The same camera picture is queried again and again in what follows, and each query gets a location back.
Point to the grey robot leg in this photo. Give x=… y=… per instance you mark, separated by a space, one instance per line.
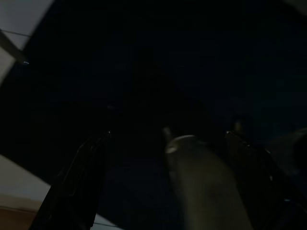
x=204 y=187

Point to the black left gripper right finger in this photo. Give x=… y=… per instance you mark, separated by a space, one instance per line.
x=263 y=191

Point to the smooth black floor mat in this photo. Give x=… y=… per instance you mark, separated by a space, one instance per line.
x=168 y=60

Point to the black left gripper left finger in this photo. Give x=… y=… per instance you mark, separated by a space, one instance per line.
x=72 y=187

